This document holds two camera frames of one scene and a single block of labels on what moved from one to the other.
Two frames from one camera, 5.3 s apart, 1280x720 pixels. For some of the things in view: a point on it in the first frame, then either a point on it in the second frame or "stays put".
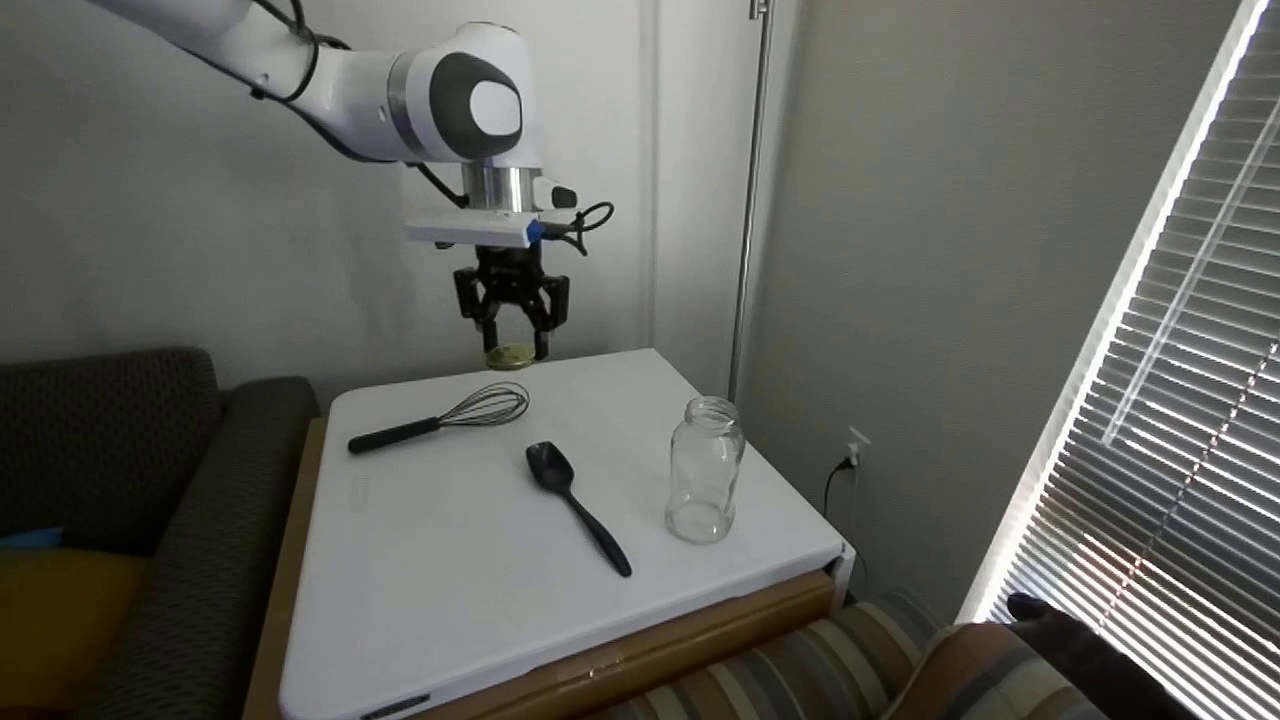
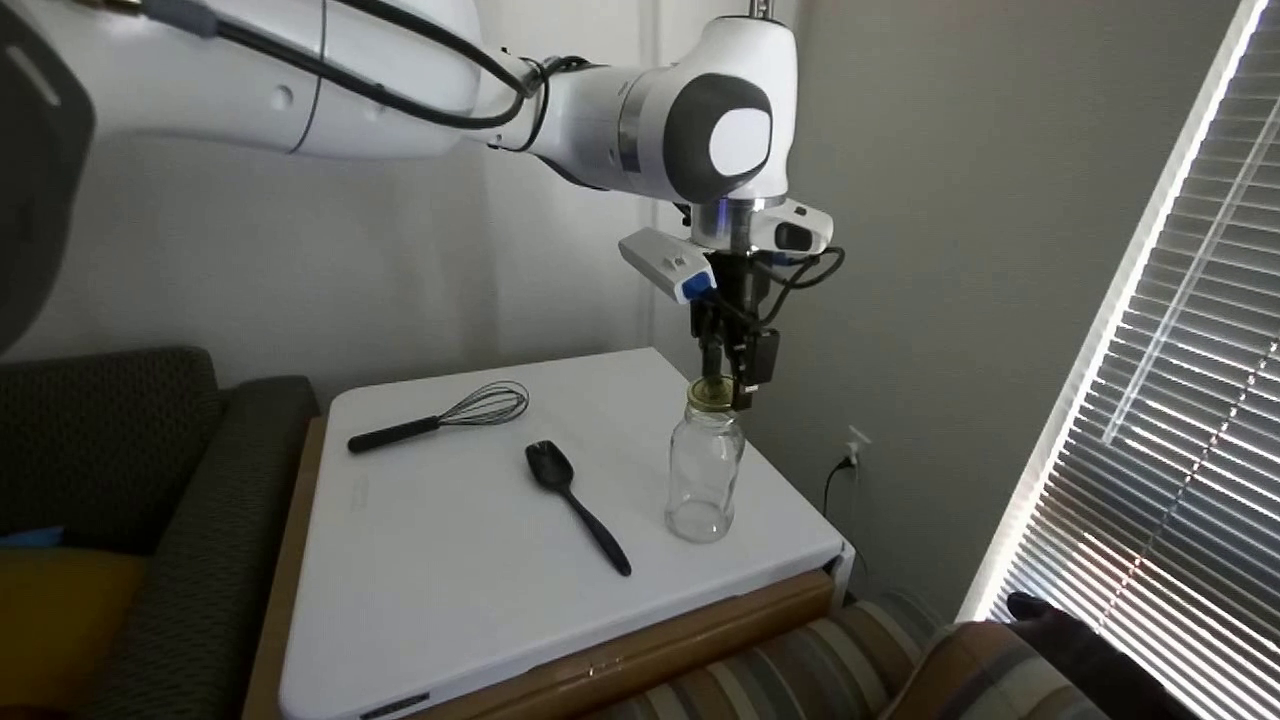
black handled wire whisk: [478, 408] stays put
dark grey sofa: [145, 455] stays put
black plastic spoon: [553, 469] stays put
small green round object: [513, 359] → [710, 395]
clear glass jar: [707, 469] stays put
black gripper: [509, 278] → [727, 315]
